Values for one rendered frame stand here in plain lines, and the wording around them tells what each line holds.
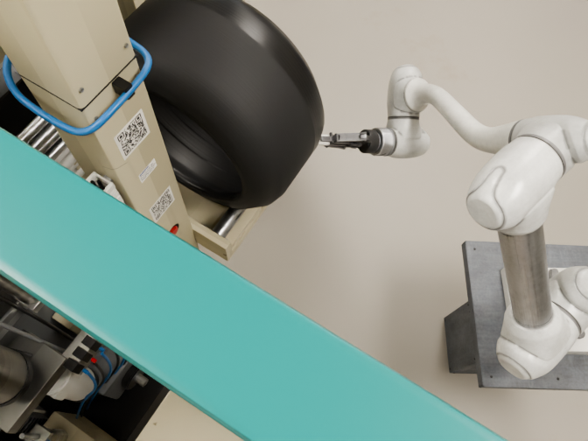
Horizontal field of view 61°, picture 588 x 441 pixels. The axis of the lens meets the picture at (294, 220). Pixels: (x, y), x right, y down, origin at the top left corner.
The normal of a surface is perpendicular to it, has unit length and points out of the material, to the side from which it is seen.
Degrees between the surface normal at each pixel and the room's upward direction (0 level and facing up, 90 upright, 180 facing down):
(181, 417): 0
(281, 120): 54
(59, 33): 90
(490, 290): 0
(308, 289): 0
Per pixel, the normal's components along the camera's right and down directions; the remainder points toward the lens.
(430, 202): 0.05, -0.40
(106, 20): 0.85, 0.50
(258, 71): 0.50, -0.08
